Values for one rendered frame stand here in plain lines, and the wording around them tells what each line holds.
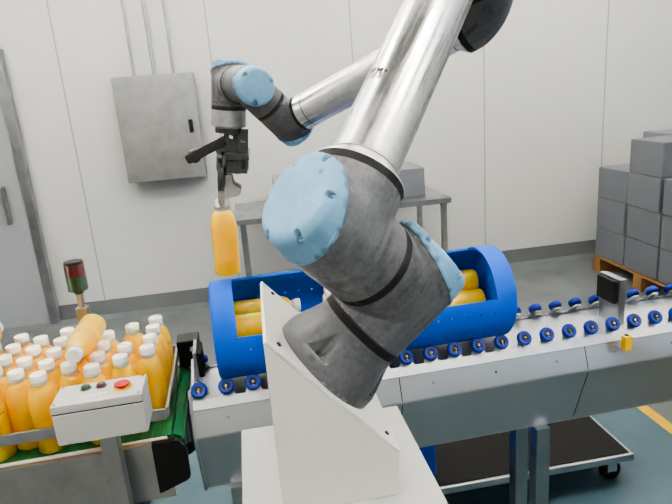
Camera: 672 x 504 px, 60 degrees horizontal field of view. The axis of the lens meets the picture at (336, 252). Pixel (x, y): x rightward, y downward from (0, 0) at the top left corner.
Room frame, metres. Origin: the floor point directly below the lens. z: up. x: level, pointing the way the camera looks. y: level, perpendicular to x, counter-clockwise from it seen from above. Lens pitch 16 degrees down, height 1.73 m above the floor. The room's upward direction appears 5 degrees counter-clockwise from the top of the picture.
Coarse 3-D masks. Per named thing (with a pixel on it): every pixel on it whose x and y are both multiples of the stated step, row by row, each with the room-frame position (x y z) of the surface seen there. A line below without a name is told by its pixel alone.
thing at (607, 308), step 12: (600, 276) 1.81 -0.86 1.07; (612, 276) 1.78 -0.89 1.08; (600, 288) 1.80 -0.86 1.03; (612, 288) 1.75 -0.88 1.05; (624, 288) 1.74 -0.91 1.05; (600, 300) 1.83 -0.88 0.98; (612, 300) 1.74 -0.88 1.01; (624, 300) 1.74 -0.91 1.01; (600, 312) 1.82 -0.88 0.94; (612, 312) 1.76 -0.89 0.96
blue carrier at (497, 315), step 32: (480, 256) 1.80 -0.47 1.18; (224, 288) 1.53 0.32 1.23; (256, 288) 1.70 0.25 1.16; (288, 288) 1.73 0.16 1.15; (320, 288) 1.75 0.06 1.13; (480, 288) 1.81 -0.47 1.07; (512, 288) 1.58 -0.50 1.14; (224, 320) 1.45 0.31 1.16; (448, 320) 1.54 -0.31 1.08; (480, 320) 1.56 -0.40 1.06; (512, 320) 1.58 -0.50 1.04; (224, 352) 1.43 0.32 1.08; (256, 352) 1.45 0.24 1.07
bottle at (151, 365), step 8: (144, 360) 1.43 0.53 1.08; (152, 360) 1.43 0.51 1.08; (160, 360) 1.45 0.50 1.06; (144, 368) 1.42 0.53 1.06; (152, 368) 1.42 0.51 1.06; (160, 368) 1.43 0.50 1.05; (152, 376) 1.41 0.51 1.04; (160, 376) 1.43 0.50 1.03; (152, 384) 1.41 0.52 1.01; (160, 384) 1.42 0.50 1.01; (152, 392) 1.41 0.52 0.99; (160, 392) 1.42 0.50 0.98; (152, 400) 1.41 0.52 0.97; (160, 400) 1.42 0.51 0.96; (160, 408) 1.42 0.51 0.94
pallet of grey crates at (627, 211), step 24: (648, 144) 4.35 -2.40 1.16; (600, 168) 4.93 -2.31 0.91; (624, 168) 4.76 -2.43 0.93; (648, 168) 4.34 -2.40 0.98; (600, 192) 4.92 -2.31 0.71; (624, 192) 4.61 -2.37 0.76; (648, 192) 4.31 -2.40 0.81; (600, 216) 4.90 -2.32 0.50; (624, 216) 4.58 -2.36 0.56; (648, 216) 4.31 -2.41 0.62; (600, 240) 4.88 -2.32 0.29; (624, 240) 4.58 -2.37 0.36; (648, 240) 4.29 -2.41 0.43; (600, 264) 4.87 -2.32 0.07; (624, 264) 4.55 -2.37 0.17; (648, 264) 4.26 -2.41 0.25
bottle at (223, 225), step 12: (216, 216) 1.54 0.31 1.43; (228, 216) 1.55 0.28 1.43; (216, 228) 1.53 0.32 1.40; (228, 228) 1.54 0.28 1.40; (216, 240) 1.54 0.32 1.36; (228, 240) 1.54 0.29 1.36; (216, 252) 1.54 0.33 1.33; (228, 252) 1.54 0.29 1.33; (216, 264) 1.55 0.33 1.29; (228, 264) 1.54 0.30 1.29
